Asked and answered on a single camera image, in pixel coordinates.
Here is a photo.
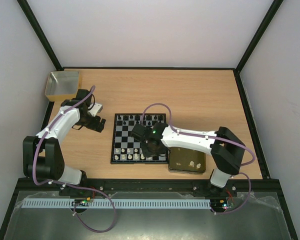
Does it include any black and white chessboard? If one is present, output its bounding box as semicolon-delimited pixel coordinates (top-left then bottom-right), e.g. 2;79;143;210
110;113;170;164

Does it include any gold metal tin tray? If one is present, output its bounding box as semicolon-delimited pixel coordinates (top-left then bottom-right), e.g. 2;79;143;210
168;147;207;175

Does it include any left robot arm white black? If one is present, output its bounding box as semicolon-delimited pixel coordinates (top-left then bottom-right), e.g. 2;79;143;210
22;86;106;186

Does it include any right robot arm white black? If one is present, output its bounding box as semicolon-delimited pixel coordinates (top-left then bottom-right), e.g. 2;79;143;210
130;122;246;196

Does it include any gold metal tin lid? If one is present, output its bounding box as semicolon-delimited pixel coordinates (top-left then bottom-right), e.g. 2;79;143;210
44;70;82;102

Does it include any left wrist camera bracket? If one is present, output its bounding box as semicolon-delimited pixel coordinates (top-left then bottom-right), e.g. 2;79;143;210
88;103;103;117

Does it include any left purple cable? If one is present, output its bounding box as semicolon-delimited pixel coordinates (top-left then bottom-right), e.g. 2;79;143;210
32;85;117;233

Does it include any black mounting rail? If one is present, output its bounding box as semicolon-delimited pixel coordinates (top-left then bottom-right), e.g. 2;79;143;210
16;177;282;197

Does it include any grey slotted cable duct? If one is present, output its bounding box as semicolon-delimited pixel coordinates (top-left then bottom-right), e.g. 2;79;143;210
21;198;211;210

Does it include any black frame post left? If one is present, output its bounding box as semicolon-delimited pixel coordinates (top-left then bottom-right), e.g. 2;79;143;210
17;0;63;71

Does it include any black frame post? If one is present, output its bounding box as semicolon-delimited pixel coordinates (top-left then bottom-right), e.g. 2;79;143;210
235;0;284;74
17;0;63;71

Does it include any black frame post right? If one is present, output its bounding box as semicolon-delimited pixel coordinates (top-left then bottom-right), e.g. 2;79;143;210
235;0;284;74

